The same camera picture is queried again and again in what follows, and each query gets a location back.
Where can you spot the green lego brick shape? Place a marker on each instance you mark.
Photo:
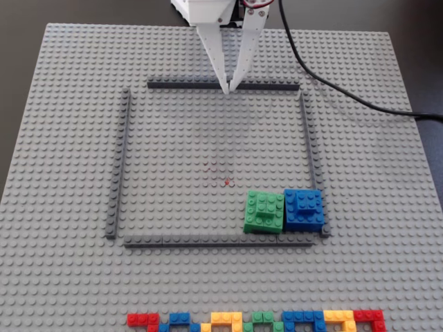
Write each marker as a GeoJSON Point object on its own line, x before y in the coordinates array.
{"type": "Point", "coordinates": [263, 316]}

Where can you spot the blue lego cube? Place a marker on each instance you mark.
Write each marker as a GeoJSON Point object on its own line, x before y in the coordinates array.
{"type": "Point", "coordinates": [304, 211]}

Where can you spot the yellow lego brick shape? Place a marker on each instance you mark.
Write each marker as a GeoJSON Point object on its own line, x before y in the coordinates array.
{"type": "Point", "coordinates": [225, 316]}
{"type": "Point", "coordinates": [339, 315]}

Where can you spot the dark gray lego wall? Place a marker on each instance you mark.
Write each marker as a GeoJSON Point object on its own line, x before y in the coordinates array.
{"type": "Point", "coordinates": [119, 162]}
{"type": "Point", "coordinates": [311, 145]}
{"type": "Point", "coordinates": [194, 240]}
{"type": "Point", "coordinates": [173, 84]}

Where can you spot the red lego brick shape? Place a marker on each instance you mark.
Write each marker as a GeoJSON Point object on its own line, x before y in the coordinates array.
{"type": "Point", "coordinates": [138, 319]}
{"type": "Point", "coordinates": [370, 315]}

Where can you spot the gray lego baseplate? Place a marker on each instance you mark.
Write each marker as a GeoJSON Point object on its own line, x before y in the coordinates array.
{"type": "Point", "coordinates": [69, 155]}

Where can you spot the blue lego brick shape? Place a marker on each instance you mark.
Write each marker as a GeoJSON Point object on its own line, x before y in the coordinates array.
{"type": "Point", "coordinates": [180, 317]}
{"type": "Point", "coordinates": [301, 316]}

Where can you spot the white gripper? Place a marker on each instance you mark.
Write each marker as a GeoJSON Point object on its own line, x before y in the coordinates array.
{"type": "Point", "coordinates": [205, 21]}

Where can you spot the green lego cube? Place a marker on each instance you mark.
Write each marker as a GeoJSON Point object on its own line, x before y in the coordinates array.
{"type": "Point", "coordinates": [263, 211]}

